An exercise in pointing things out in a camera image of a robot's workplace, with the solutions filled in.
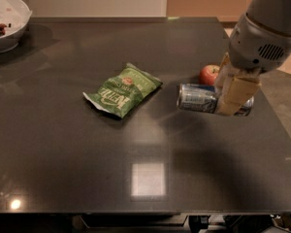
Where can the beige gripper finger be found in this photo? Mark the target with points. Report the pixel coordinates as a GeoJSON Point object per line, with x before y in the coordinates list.
{"type": "Point", "coordinates": [225, 75]}
{"type": "Point", "coordinates": [243, 87]}

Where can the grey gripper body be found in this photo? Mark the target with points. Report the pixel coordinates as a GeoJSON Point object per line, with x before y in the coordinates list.
{"type": "Point", "coordinates": [253, 46]}

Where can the silver blue redbull can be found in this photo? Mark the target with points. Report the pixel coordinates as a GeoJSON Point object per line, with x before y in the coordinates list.
{"type": "Point", "coordinates": [201, 98]}

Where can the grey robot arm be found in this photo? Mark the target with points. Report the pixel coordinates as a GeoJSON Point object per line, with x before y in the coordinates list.
{"type": "Point", "coordinates": [273, 14]}

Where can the red apple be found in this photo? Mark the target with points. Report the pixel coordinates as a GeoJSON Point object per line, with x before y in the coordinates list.
{"type": "Point", "coordinates": [208, 74]}

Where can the green chips bag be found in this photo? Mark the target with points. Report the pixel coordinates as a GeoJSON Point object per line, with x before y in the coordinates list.
{"type": "Point", "coordinates": [120, 94]}

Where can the white bowl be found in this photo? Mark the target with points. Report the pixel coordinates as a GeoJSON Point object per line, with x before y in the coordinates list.
{"type": "Point", "coordinates": [12, 36]}

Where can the white napkin in bowl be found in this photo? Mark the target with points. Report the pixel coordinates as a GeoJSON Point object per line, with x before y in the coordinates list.
{"type": "Point", "coordinates": [14, 12]}

